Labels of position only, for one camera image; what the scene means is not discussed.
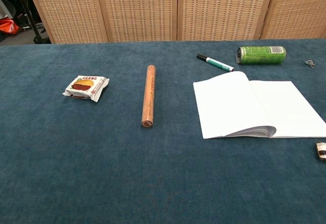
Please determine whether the wooden rolling pin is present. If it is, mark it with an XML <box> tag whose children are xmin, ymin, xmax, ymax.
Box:
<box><xmin>140</xmin><ymin>64</ymin><xmax>156</xmax><ymax>129</ymax></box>

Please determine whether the orange bag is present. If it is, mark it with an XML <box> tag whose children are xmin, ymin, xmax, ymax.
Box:
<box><xmin>0</xmin><ymin>17</ymin><xmax>20</xmax><ymax>34</ymax></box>

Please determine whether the marker pen with black cap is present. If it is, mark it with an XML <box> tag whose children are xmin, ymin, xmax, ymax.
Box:
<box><xmin>196</xmin><ymin>53</ymin><xmax>235</xmax><ymax>72</ymax></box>

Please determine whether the green drink can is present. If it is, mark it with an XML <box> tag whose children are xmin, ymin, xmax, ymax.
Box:
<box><xmin>235</xmin><ymin>46</ymin><xmax>287</xmax><ymax>65</ymax></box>

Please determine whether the white book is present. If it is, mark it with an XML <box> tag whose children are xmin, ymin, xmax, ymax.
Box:
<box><xmin>193</xmin><ymin>71</ymin><xmax>326</xmax><ymax>140</ymax></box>

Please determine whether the black stand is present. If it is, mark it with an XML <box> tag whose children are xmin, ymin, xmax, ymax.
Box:
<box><xmin>10</xmin><ymin>0</ymin><xmax>51</xmax><ymax>44</ymax></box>

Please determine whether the white snack packet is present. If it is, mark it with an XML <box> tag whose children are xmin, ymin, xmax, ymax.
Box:
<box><xmin>62</xmin><ymin>75</ymin><xmax>110</xmax><ymax>103</ymax></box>

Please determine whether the small black and white object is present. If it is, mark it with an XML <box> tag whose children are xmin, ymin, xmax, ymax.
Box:
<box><xmin>316</xmin><ymin>139</ymin><xmax>326</xmax><ymax>161</ymax></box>

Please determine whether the woven wooden folding screen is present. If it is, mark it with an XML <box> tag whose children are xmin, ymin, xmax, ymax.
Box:
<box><xmin>24</xmin><ymin>0</ymin><xmax>326</xmax><ymax>44</ymax></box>

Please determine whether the blue table cloth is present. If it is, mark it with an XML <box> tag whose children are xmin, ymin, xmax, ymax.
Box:
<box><xmin>0</xmin><ymin>38</ymin><xmax>326</xmax><ymax>224</ymax></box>

